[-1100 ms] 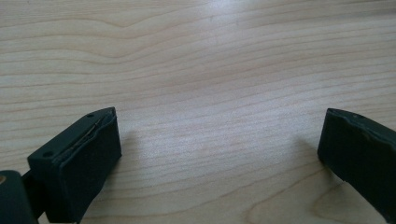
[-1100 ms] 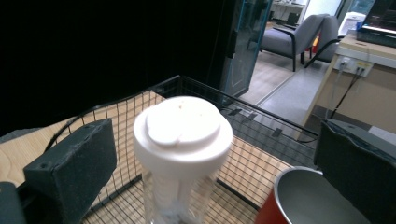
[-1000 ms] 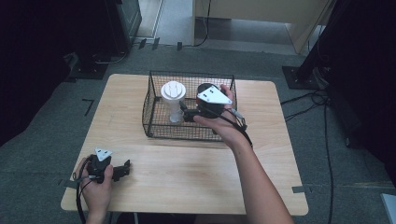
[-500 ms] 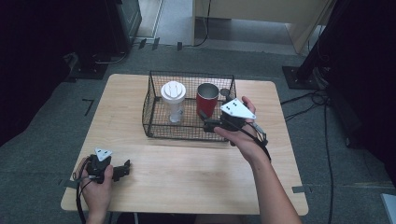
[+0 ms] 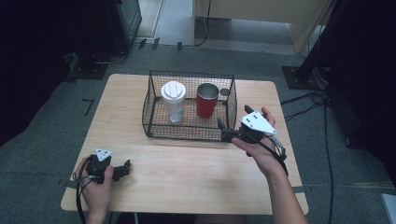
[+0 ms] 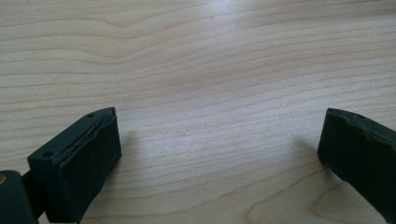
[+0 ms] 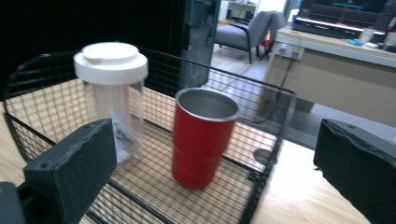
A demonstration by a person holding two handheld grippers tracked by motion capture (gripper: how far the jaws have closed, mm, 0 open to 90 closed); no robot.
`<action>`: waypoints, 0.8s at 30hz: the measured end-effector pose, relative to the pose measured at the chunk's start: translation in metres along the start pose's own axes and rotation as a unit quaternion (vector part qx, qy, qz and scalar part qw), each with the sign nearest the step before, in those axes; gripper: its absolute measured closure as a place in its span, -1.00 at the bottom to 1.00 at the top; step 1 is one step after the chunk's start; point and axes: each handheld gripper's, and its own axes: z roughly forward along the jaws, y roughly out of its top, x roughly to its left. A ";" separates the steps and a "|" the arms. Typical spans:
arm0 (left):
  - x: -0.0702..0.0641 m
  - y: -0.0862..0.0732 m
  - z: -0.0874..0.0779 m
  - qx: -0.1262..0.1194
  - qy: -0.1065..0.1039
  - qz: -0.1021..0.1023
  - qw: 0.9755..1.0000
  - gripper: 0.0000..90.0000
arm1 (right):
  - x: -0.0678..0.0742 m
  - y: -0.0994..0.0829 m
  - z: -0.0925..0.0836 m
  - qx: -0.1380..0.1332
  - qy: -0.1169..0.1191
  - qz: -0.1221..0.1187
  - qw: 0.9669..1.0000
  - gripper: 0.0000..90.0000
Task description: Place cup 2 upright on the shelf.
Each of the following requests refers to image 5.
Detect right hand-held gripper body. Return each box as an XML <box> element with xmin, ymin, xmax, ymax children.
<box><xmin>230</xmin><ymin>109</ymin><xmax>278</xmax><ymax>145</ymax></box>

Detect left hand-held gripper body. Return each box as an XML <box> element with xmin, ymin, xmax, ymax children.
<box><xmin>84</xmin><ymin>147</ymin><xmax>116</xmax><ymax>185</ymax></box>

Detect red steel cup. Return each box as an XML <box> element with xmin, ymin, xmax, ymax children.
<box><xmin>195</xmin><ymin>82</ymin><xmax>220</xmax><ymax>119</ymax></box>

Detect black wire mesh basket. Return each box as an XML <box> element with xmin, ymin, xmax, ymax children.
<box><xmin>141</xmin><ymin>70</ymin><xmax>238</xmax><ymax>142</ymax></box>

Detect clear tumbler with white lid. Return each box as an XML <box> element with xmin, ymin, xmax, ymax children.
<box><xmin>160</xmin><ymin>80</ymin><xmax>187</xmax><ymax>124</ymax></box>

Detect person's left hand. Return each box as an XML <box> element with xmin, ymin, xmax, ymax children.
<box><xmin>78</xmin><ymin>157</ymin><xmax>116</xmax><ymax>217</ymax></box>

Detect person's right hand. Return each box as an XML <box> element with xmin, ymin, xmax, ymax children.
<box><xmin>231</xmin><ymin>106</ymin><xmax>289</xmax><ymax>179</ymax></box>

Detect black metal stand with base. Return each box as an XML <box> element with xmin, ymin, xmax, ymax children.
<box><xmin>281</xmin><ymin>0</ymin><xmax>347</xmax><ymax>91</ymax></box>

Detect beige wooden furniture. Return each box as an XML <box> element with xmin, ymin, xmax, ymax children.
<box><xmin>191</xmin><ymin>0</ymin><xmax>334</xmax><ymax>55</ymax></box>

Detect dark curtain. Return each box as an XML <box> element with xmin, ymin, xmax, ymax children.
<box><xmin>317</xmin><ymin>0</ymin><xmax>396</xmax><ymax>180</ymax></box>
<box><xmin>0</xmin><ymin>0</ymin><xmax>108</xmax><ymax>147</ymax></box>

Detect black cabinet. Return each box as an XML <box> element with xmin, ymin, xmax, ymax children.
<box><xmin>105</xmin><ymin>0</ymin><xmax>143</xmax><ymax>56</ymax></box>

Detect white box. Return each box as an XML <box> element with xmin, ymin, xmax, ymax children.
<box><xmin>379</xmin><ymin>192</ymin><xmax>396</xmax><ymax>224</ymax></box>

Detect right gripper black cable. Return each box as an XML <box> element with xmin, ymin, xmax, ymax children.
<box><xmin>241</xmin><ymin>126</ymin><xmax>290</xmax><ymax>177</ymax></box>

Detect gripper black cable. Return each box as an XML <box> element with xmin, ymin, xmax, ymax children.
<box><xmin>71</xmin><ymin>158</ymin><xmax>95</xmax><ymax>224</ymax></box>
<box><xmin>241</xmin><ymin>126</ymin><xmax>290</xmax><ymax>177</ymax></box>

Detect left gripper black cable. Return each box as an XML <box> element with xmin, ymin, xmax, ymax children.
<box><xmin>71</xmin><ymin>158</ymin><xmax>95</xmax><ymax>224</ymax></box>

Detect long black floor cables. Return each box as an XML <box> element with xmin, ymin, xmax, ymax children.
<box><xmin>279</xmin><ymin>89</ymin><xmax>336</xmax><ymax>224</ymax></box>

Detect black hanging cable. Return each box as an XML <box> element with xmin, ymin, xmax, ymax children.
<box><xmin>193</xmin><ymin>0</ymin><xmax>213</xmax><ymax>49</ymax></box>

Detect black stand base plate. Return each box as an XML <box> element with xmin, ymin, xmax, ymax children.
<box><xmin>68</xmin><ymin>53</ymin><xmax>109</xmax><ymax>81</ymax></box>

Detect black floor cable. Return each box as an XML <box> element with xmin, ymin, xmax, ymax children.
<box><xmin>93</xmin><ymin>49</ymin><xmax>131</xmax><ymax>65</ymax></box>

